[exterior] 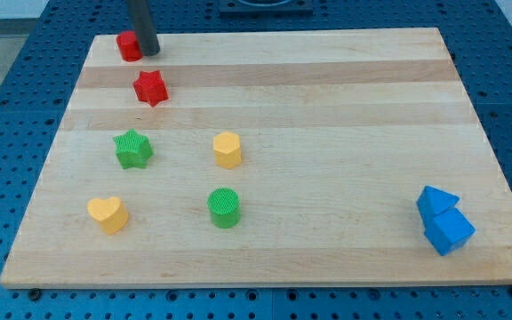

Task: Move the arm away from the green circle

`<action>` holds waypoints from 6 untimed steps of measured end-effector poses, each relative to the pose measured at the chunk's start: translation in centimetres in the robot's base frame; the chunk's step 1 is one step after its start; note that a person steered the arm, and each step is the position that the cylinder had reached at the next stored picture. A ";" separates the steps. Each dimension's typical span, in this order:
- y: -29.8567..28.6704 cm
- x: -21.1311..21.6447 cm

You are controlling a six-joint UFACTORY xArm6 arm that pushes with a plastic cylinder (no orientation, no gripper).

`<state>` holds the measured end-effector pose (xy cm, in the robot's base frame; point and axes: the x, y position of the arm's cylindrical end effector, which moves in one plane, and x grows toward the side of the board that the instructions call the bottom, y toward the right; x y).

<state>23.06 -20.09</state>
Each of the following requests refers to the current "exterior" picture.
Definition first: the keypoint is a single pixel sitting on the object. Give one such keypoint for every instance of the yellow hexagon block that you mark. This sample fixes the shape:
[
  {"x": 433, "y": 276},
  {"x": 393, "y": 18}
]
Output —
[{"x": 227, "y": 150}]

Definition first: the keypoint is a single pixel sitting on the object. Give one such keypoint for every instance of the green cylinder block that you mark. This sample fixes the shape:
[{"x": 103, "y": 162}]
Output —
[{"x": 223, "y": 205}]

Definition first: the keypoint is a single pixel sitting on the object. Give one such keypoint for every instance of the light wooden board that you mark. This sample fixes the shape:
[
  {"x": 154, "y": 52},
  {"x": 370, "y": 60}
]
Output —
[{"x": 340, "y": 131}]

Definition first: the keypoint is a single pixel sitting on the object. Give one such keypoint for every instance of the green star block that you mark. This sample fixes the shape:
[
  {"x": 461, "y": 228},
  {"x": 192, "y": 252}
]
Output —
[{"x": 133, "y": 150}]

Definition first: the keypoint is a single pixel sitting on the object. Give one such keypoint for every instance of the red star block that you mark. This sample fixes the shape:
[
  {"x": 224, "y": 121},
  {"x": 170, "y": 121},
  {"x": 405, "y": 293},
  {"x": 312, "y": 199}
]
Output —
[{"x": 151, "y": 88}]

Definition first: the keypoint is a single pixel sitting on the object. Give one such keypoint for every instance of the yellow heart block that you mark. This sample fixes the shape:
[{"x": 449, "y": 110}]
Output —
[{"x": 110, "y": 213}]

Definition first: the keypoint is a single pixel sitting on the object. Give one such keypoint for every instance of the red cylinder block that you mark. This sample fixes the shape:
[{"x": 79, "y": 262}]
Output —
[{"x": 128, "y": 46}]

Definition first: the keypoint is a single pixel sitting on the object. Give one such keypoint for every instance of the blue triangle block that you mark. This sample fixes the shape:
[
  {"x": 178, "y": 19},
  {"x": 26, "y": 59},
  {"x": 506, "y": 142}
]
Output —
[{"x": 434, "y": 201}]

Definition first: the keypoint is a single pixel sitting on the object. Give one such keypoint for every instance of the blue cube block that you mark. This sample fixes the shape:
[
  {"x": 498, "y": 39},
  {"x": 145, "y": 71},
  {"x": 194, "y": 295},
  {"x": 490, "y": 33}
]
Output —
[{"x": 448, "y": 231}]

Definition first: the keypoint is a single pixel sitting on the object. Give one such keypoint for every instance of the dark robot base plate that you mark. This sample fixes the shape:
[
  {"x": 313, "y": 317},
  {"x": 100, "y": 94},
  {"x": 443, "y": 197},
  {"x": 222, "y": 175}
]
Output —
[{"x": 266, "y": 7}]

